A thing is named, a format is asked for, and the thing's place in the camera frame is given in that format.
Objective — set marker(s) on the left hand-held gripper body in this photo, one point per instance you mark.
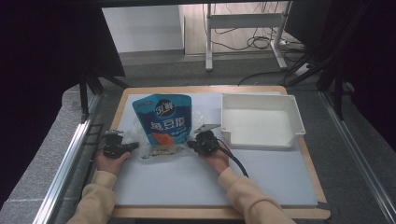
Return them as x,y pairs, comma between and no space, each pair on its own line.
112,146

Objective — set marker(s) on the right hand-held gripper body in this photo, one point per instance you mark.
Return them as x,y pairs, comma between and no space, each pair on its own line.
207,141

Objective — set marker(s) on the clear printed plastic bag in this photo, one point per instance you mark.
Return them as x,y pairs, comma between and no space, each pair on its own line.
140,137

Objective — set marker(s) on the blue snack pouch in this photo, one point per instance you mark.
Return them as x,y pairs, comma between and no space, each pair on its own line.
163,121

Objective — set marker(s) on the person's left hand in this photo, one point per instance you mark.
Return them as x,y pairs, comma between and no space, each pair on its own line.
109,163

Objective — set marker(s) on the person's right hand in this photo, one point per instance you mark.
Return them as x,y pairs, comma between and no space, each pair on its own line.
218,161

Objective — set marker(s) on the pale grey foam mat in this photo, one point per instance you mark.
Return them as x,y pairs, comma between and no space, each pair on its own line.
186,183

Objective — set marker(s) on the white plastic tray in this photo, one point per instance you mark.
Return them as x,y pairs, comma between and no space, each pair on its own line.
260,124

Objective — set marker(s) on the black metal stand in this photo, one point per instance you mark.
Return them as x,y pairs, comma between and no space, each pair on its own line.
337,90
83,93

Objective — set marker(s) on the wooden table board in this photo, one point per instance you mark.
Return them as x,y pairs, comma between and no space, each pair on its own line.
193,213

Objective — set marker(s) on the black curtain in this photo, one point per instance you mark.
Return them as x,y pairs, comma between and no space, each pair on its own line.
43,62
373,62

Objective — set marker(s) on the white panel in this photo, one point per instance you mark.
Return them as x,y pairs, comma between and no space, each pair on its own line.
141,28

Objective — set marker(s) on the white power strip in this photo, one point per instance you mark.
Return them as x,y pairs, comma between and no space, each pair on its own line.
302,70

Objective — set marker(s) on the black bracket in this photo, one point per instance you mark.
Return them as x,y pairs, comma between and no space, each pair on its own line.
93,134

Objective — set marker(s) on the aluminium rail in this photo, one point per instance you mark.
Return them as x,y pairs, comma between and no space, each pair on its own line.
67,155
355,155

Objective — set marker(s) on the white metal desk frame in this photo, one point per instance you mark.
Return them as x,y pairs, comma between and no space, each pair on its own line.
243,20

